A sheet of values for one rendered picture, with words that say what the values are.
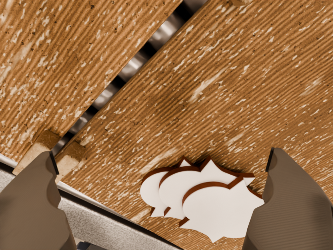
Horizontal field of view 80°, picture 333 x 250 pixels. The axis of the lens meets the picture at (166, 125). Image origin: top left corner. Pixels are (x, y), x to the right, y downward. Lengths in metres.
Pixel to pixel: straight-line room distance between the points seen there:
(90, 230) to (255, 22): 0.39
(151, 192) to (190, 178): 0.06
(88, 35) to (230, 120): 0.17
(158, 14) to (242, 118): 0.14
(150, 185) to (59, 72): 0.17
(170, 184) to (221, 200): 0.07
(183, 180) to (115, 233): 0.21
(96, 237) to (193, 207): 0.22
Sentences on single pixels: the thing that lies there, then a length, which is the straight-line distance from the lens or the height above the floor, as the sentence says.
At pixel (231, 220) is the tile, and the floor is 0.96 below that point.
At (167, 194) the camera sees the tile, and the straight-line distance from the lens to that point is 0.27.
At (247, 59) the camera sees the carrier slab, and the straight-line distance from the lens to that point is 0.22.
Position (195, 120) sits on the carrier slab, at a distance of 0.23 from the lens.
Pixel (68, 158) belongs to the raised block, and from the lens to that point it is 0.24.
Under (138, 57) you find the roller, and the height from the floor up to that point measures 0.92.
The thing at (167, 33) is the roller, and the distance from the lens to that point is 0.21.
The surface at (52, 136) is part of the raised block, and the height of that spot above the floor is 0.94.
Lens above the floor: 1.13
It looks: 59 degrees down
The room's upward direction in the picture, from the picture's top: 174 degrees clockwise
